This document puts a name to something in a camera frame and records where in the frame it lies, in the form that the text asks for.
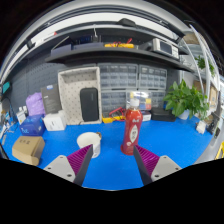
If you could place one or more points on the black zip case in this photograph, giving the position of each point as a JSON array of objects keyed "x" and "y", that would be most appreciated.
[{"x": 162, "y": 115}]

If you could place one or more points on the purple plastic bag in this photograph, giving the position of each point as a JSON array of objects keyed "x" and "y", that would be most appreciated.
[{"x": 35, "y": 104}]

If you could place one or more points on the black box white label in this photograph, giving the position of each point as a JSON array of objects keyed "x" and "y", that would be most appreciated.
[{"x": 146, "y": 116}]

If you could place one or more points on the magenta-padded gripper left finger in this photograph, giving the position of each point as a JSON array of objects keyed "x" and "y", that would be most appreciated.
[{"x": 61, "y": 167}]

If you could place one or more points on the black wall shelf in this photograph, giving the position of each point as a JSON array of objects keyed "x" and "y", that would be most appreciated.
[{"x": 110, "y": 53}]

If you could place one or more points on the white cardboard box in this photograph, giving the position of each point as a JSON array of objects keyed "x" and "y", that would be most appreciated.
[{"x": 55, "y": 121}]

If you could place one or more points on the brown cardboard box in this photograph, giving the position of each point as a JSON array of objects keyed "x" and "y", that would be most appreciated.
[{"x": 28, "y": 150}]

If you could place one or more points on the white cup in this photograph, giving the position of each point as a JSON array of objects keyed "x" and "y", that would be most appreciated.
[{"x": 88, "y": 141}]

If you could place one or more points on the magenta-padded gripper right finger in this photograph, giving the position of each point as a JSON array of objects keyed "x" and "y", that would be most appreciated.
[{"x": 163, "y": 167}]

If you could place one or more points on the white shelf unit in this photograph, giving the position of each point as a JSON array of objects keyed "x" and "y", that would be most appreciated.
[{"x": 203, "y": 63}]

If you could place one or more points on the red drink bottle white cap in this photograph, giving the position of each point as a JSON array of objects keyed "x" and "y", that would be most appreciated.
[{"x": 131, "y": 130}]

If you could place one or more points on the white perforated tray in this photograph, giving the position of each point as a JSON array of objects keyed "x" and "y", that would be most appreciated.
[{"x": 70, "y": 96}]

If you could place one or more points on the white bench instrument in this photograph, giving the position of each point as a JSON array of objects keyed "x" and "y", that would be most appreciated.
[{"x": 165, "y": 47}]

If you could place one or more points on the dark grey flat box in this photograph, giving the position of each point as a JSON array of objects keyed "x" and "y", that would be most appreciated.
[{"x": 50, "y": 98}]

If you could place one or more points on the small white boxes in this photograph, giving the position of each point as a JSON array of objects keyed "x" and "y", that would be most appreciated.
[{"x": 21, "y": 116}]

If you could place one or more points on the yellow multimeter red leads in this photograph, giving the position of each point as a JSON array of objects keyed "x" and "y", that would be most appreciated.
[{"x": 113, "y": 117}]

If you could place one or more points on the grey small-parts drawer cabinet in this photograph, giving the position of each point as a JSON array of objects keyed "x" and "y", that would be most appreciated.
[
  {"x": 152, "y": 77},
  {"x": 158, "y": 98},
  {"x": 118, "y": 76},
  {"x": 112, "y": 101}
]

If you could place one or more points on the black rectangular speaker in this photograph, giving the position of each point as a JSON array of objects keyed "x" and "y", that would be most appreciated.
[{"x": 89, "y": 104}]

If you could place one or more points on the black rounded case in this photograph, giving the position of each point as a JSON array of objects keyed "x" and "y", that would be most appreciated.
[{"x": 127, "y": 22}]

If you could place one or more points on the small white adapter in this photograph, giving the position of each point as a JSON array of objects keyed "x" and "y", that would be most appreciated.
[{"x": 201, "y": 127}]

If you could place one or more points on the potted green plant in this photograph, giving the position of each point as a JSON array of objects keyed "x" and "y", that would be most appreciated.
[{"x": 183, "y": 98}]

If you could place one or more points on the clear organizer box coloured parts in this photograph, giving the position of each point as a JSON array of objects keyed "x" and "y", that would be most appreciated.
[{"x": 145, "y": 99}]

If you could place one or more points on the blue cardboard box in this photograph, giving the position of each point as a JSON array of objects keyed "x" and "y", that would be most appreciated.
[{"x": 32, "y": 126}]

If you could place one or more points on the teal device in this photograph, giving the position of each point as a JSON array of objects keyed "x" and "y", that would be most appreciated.
[{"x": 6, "y": 87}]

